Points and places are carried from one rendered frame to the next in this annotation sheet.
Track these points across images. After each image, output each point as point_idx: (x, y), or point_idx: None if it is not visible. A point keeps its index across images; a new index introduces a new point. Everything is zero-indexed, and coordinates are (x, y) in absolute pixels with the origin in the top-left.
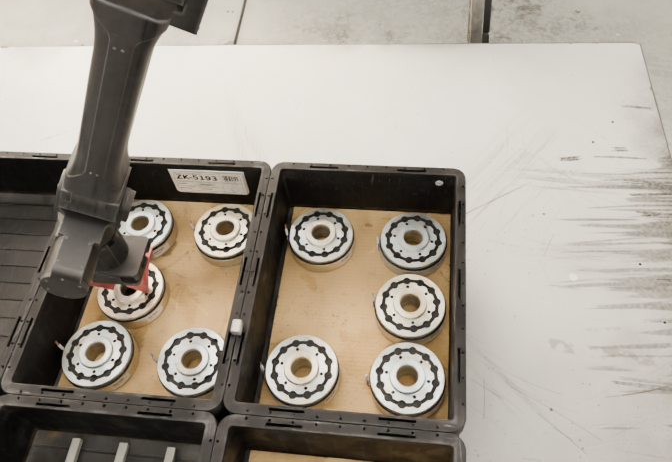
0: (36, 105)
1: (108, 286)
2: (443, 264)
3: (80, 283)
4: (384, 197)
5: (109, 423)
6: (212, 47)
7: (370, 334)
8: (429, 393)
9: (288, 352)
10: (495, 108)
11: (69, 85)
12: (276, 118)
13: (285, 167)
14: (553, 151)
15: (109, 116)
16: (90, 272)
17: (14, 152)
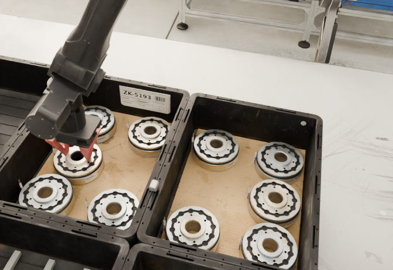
0: (31, 51)
1: (63, 151)
2: (298, 180)
3: (54, 125)
4: (262, 130)
5: (47, 239)
6: (152, 38)
7: (243, 216)
8: (285, 260)
9: (184, 215)
10: (333, 101)
11: (55, 44)
12: (188, 84)
13: (200, 96)
14: (371, 132)
15: None
16: (62, 121)
17: (18, 58)
